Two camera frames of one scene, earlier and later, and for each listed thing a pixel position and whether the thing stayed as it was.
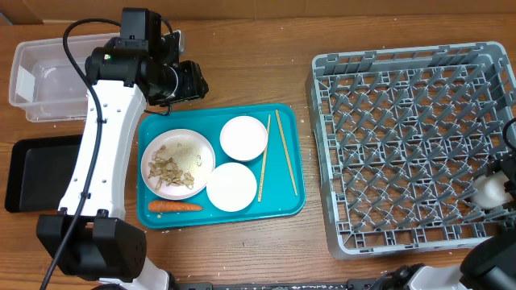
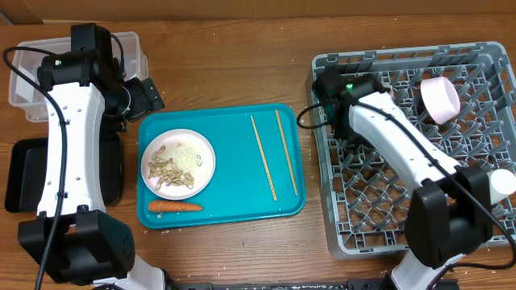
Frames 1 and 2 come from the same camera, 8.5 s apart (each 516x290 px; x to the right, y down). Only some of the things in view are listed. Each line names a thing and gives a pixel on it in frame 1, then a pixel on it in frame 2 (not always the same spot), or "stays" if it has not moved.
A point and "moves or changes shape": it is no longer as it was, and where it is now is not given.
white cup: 491,191 stays
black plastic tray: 39,171 stays
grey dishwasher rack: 401,134 stays
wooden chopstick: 289,159 stays
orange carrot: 161,206 stays
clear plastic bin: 43,84 stays
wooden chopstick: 264,159 moves or changes shape
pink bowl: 243,138 to 440,98
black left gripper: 191,80 to 146,98
